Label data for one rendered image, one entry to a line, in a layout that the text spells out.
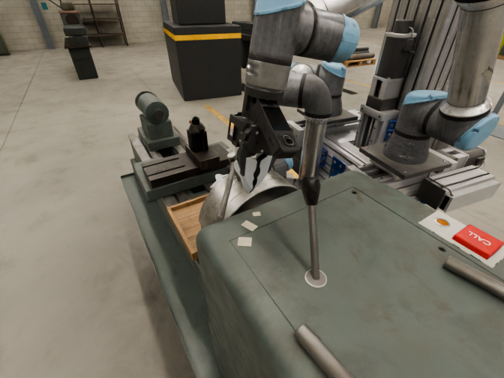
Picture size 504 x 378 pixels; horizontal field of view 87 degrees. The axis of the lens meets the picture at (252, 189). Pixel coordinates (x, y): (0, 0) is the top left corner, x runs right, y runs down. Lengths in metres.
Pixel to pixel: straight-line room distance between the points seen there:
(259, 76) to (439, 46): 0.87
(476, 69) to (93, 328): 2.13
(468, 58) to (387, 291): 0.59
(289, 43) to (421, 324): 0.46
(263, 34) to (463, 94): 0.60
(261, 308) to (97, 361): 1.58
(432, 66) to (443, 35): 0.10
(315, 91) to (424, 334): 0.73
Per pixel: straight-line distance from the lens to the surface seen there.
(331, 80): 1.36
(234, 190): 0.70
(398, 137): 1.07
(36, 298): 2.41
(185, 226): 1.11
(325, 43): 0.52
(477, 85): 0.90
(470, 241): 0.64
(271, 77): 0.47
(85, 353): 2.00
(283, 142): 0.44
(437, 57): 1.25
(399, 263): 0.55
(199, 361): 1.19
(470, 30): 0.84
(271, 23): 0.47
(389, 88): 1.25
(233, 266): 0.48
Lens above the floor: 1.63
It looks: 36 degrees down
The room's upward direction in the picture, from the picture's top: straight up
